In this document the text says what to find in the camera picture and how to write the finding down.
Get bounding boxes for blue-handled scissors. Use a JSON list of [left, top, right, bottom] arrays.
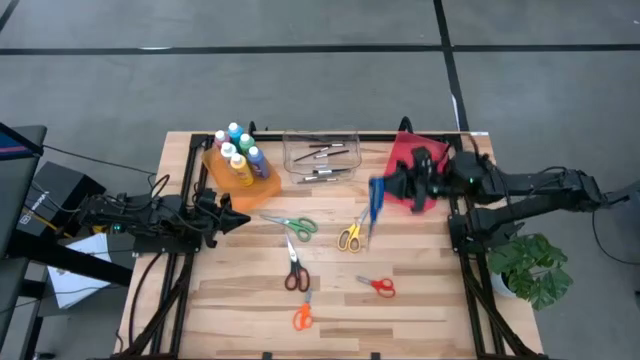
[[366, 175, 387, 251]]

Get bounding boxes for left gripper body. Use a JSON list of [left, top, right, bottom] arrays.
[[193, 191, 225, 242]]

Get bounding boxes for white plant pot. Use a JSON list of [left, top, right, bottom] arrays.
[[489, 271, 517, 300]]

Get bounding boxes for clear plastic bin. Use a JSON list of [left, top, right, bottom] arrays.
[[279, 130, 363, 188]]

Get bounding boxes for black side desk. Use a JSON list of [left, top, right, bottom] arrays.
[[0, 121, 135, 360]]

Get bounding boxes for green leafy plant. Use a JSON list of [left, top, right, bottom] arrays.
[[485, 231, 575, 313]]

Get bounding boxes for green-handled scissors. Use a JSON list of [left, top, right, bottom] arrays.
[[259, 213, 320, 244]]

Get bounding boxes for white paper sheet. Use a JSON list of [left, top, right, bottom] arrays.
[[46, 231, 135, 311]]

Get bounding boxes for thin black cable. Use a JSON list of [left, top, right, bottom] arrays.
[[41, 143, 157, 177]]

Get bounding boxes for yellow paint bottle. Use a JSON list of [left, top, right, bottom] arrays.
[[228, 152, 256, 188]]

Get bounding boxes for red-handled small scissors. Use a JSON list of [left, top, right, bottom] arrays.
[[355, 274, 398, 300]]

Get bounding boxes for black aluminium rig frame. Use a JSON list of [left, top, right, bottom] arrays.
[[107, 115, 551, 360]]

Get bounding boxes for black red-lined scissors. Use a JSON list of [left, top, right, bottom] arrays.
[[283, 233, 312, 294]]

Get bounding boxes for yellow-handled scissors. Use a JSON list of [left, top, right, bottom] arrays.
[[335, 207, 372, 254]]

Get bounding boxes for red translucent plastic bin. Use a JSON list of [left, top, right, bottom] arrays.
[[378, 130, 451, 214]]

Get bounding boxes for yellow cable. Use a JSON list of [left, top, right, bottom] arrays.
[[28, 203, 74, 239]]

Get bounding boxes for orange-handled scissors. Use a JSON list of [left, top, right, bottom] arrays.
[[291, 288, 316, 333]]

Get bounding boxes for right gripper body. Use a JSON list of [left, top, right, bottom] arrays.
[[410, 145, 455, 200]]

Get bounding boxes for black cardboard box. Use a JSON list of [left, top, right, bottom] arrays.
[[16, 160, 108, 239]]

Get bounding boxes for orange translucent plastic bin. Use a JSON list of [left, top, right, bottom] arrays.
[[201, 144, 283, 214]]

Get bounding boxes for grey chair base leg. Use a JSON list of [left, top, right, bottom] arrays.
[[597, 179, 640, 212]]

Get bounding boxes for thick black cable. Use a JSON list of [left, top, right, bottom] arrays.
[[127, 251, 165, 349]]

